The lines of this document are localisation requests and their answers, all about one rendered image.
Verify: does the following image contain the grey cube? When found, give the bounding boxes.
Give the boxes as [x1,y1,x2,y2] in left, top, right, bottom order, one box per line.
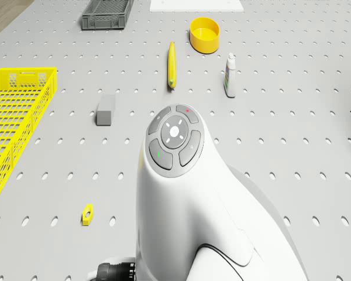
[95,94,116,126]

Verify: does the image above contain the yellow bowl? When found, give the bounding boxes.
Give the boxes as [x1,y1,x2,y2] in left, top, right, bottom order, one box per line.
[189,17,221,54]

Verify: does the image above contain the yellow hex nut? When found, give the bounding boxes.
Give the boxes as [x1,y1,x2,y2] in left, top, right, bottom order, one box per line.
[81,204,94,227]

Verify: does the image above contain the white bottle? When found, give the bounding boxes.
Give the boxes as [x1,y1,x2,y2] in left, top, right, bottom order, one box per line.
[223,52,236,98]

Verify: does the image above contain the dark grey basket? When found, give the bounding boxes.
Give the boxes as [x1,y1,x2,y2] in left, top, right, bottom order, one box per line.
[81,0,135,31]

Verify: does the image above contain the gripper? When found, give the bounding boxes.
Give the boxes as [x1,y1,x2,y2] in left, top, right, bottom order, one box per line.
[87,254,137,281]

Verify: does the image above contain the yellow basket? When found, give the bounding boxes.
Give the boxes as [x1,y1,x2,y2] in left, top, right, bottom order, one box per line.
[0,67,58,216]

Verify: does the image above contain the banana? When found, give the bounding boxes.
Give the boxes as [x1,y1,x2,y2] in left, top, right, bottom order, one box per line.
[167,41,177,91]

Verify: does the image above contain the white board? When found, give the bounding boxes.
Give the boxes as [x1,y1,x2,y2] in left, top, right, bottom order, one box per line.
[149,0,245,13]

